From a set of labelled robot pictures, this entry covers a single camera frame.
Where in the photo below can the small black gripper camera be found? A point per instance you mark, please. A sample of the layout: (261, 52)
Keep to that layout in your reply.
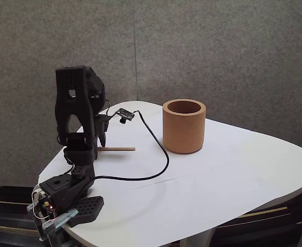
(125, 114)

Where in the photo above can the controller board with red light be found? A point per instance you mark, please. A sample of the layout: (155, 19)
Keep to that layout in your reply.
(46, 203)

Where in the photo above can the grey metal table clamp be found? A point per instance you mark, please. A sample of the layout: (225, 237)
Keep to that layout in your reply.
(60, 218)

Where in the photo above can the brown cork pen holder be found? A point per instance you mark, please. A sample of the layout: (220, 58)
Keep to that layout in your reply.
(184, 133)

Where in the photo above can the beige wooden pen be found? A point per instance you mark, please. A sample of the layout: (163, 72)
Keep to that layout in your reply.
(120, 149)

